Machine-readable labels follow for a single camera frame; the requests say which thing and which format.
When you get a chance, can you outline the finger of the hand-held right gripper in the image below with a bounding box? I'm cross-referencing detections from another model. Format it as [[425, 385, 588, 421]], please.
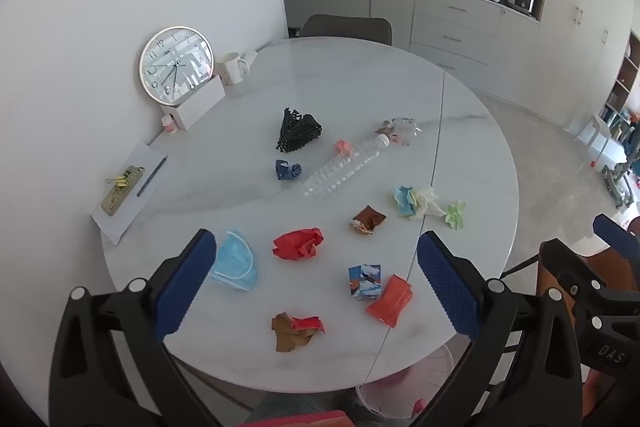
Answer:
[[593, 214, 640, 253], [539, 239, 608, 303]]

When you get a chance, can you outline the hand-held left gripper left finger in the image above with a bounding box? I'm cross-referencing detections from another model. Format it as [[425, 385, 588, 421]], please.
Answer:
[[48, 228, 223, 427]]

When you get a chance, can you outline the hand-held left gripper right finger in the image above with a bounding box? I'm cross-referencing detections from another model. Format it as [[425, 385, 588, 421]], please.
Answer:
[[410, 230, 583, 427]]

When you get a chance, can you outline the blue face mask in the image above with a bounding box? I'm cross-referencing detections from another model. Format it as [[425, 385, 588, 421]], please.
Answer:
[[209, 230, 259, 293]]

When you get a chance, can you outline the orange foil wrapper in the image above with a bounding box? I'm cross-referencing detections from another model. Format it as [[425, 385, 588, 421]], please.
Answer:
[[365, 274, 414, 329]]

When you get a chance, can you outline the green paper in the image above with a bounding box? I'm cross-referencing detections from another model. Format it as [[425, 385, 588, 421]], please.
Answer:
[[444, 201, 467, 230]]

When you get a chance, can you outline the white waste bin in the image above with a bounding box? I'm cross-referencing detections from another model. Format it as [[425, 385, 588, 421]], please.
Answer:
[[356, 342, 456, 423]]

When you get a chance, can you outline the small printed carton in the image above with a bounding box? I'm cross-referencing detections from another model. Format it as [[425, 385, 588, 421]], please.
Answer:
[[348, 264, 383, 301]]

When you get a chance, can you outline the white tissue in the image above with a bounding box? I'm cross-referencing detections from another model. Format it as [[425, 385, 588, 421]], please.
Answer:
[[412, 187, 447, 220]]

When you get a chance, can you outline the light blue paper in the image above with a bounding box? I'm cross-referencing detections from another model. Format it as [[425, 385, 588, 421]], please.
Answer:
[[391, 185, 419, 219]]

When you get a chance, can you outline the brown snack wrapper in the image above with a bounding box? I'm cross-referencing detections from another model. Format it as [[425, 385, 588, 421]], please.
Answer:
[[349, 205, 387, 238]]

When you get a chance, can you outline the brown and red paper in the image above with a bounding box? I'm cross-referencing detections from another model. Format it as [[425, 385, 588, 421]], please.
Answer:
[[271, 312, 326, 353]]

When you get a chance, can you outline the dark blue paper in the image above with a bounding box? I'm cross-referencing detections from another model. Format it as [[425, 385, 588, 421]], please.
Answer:
[[274, 159, 303, 181]]

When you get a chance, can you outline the clear plastic bottle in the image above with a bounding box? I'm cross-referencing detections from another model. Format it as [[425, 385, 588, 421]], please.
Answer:
[[301, 133, 391, 200]]

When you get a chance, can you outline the clear plastic wrapper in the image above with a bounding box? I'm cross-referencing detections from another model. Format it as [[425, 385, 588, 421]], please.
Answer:
[[375, 117, 422, 146]]

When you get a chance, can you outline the black plastic mesh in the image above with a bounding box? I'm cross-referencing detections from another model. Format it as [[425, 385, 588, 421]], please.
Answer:
[[274, 108, 323, 152]]

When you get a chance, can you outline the person's right hand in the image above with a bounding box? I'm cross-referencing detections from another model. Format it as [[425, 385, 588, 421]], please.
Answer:
[[582, 368, 608, 408]]

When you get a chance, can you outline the orange chair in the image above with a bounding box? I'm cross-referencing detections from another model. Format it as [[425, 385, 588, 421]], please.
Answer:
[[500, 217, 640, 408]]

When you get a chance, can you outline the white paper sheet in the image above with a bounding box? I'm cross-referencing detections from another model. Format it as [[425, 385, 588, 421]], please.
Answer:
[[91, 142, 177, 247]]

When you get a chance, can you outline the white stool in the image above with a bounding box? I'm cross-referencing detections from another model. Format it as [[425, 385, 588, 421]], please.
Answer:
[[572, 114, 613, 158]]

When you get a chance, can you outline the dark pen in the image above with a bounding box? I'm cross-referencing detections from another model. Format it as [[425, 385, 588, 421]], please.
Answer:
[[136, 156, 167, 198]]

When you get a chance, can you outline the open bookshelf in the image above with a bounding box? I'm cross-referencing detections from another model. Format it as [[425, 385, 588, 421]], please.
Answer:
[[600, 32, 640, 140]]

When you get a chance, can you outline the white rectangular box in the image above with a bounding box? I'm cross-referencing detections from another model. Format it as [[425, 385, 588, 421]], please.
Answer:
[[161, 74, 227, 131]]

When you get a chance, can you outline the pink jacket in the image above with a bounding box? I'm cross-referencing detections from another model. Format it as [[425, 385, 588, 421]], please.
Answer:
[[245, 409, 353, 427]]

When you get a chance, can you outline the white mug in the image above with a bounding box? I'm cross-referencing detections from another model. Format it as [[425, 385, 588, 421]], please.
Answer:
[[216, 53, 250, 86]]

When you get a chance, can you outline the grey drawer unit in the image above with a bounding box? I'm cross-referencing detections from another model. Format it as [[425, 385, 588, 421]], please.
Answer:
[[410, 0, 541, 100]]

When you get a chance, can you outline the grey chair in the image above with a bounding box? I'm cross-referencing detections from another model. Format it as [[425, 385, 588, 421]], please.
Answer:
[[299, 14, 392, 46]]

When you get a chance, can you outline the round wall clock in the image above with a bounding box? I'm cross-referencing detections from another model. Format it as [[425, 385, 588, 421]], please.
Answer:
[[139, 26, 215, 104]]

